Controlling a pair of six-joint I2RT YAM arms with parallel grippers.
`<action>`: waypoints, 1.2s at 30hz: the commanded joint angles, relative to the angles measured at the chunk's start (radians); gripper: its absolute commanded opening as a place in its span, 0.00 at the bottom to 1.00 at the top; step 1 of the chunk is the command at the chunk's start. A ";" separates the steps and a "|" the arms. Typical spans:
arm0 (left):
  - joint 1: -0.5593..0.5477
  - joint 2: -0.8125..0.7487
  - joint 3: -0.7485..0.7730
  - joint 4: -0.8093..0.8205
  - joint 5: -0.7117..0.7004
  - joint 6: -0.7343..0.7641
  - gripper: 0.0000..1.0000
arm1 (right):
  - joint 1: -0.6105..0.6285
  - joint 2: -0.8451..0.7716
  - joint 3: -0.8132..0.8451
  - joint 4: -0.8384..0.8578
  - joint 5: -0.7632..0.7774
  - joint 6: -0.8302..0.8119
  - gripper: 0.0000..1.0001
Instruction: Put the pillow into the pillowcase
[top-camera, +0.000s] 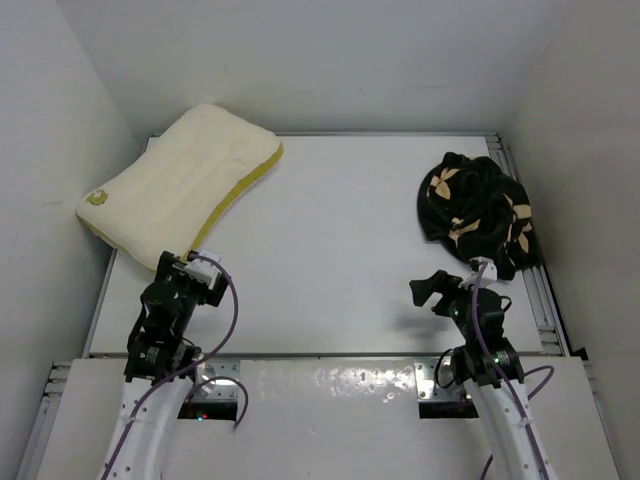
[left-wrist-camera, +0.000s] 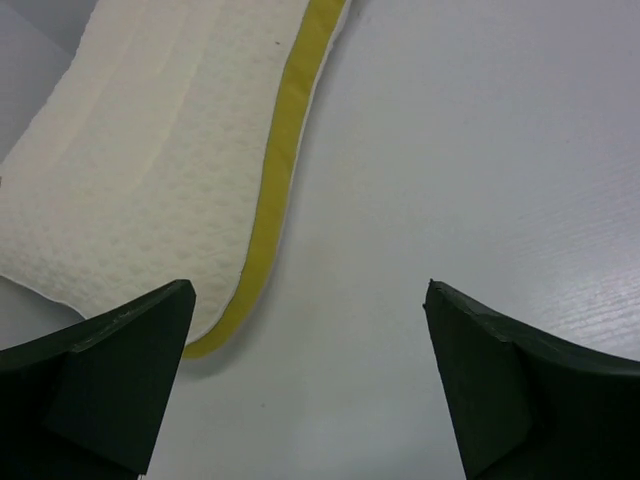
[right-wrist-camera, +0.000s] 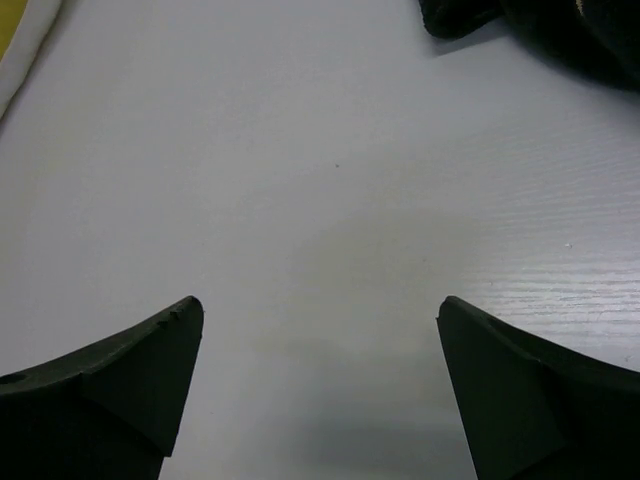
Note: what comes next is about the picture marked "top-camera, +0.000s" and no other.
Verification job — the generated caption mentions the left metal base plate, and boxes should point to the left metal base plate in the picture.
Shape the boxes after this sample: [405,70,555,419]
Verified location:
[187,358,240,402]

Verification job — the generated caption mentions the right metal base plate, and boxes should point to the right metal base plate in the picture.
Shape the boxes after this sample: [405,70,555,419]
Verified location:
[414,356,471,403]

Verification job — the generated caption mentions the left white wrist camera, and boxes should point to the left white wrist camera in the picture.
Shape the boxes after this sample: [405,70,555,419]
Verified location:
[183,250,220,290]

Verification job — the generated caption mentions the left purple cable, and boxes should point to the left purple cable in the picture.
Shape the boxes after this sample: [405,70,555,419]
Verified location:
[99,252,250,480]

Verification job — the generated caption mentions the cream pillow with yellow edge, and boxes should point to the cream pillow with yellow edge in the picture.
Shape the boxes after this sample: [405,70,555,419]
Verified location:
[76,104,284,271]

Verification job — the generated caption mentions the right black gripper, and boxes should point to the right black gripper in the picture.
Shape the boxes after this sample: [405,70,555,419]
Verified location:
[408,269,483,342]

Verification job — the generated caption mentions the right aluminium frame rail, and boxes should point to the right aluminium frame rail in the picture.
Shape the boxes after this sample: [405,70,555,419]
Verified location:
[485,134,571,357]

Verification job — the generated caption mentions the left aluminium frame rail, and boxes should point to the left aluminium frame rail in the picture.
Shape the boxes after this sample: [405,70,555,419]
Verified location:
[16,362,71,480]

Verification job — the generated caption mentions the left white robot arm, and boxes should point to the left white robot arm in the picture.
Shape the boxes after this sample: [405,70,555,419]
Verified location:
[97,250,229,479]

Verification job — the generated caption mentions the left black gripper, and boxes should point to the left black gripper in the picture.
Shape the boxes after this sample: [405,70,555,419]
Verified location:
[159,251,227,334]

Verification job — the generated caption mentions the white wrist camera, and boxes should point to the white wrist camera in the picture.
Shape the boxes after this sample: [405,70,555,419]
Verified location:
[459,256,498,290]
[183,250,220,290]

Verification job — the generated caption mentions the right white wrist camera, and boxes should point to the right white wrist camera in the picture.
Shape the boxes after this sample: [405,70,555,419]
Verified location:
[459,256,498,290]

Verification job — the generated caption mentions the aluminium frame rail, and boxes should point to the aluminium frame rail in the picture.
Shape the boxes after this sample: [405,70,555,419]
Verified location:
[16,362,71,480]
[485,134,571,357]

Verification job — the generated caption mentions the metal base plate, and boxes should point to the metal base plate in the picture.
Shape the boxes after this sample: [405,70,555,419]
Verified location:
[414,356,471,403]
[187,358,240,402]

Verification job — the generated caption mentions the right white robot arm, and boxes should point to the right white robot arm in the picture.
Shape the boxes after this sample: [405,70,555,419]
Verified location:
[409,261,557,479]

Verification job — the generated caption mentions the black floral plush pillowcase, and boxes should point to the black floral plush pillowcase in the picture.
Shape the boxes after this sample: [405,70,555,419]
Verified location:
[417,152,542,281]

